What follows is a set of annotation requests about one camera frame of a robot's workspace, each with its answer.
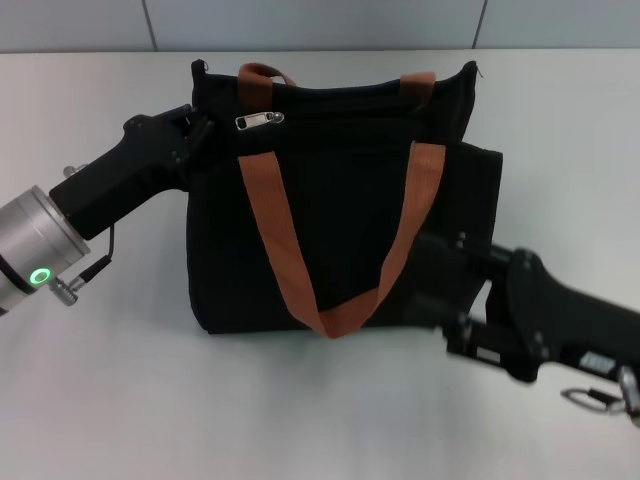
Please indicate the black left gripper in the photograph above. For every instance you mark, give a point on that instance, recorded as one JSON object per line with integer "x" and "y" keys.
{"x": 130, "y": 170}

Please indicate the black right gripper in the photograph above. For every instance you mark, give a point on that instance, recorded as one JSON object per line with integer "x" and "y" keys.
{"x": 550, "y": 320}

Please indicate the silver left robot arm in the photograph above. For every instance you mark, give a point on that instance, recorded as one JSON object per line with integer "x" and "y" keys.
{"x": 30, "y": 240}

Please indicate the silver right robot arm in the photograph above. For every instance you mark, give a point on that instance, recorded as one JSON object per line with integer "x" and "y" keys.
{"x": 631, "y": 395}

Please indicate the silver zipper pull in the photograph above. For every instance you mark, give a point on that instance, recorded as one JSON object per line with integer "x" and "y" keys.
{"x": 255, "y": 121}

